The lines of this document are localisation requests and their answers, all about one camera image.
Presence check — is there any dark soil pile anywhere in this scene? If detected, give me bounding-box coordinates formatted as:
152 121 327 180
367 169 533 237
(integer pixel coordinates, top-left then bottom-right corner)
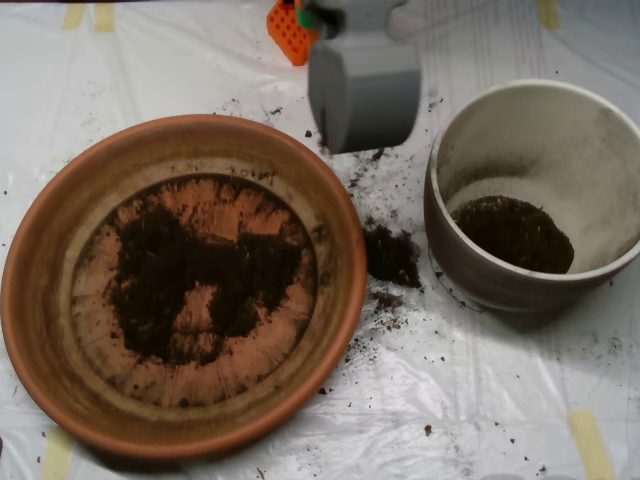
112 204 304 369

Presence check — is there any large spilled soil heap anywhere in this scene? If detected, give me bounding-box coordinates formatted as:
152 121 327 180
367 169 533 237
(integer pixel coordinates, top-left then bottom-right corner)
363 223 424 290

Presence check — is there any small spilled soil clump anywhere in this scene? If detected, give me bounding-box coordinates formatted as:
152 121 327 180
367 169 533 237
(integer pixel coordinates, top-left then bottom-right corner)
369 288 407 314

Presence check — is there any white round plant pot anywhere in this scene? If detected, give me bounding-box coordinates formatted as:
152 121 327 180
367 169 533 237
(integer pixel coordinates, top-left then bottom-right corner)
423 78 640 315

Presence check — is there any terracotta plant saucer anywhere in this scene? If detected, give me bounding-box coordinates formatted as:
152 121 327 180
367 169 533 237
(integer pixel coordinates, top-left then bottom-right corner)
0 113 370 461

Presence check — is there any beige masking tape strip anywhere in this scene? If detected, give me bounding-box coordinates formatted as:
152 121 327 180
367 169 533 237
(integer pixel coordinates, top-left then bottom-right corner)
62 3 86 31
94 2 117 34
568 408 615 480
536 0 561 31
40 427 75 480

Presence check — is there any clear plastic cover sheet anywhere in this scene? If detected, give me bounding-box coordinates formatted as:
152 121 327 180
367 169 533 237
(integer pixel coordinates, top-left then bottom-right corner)
0 0 640 480

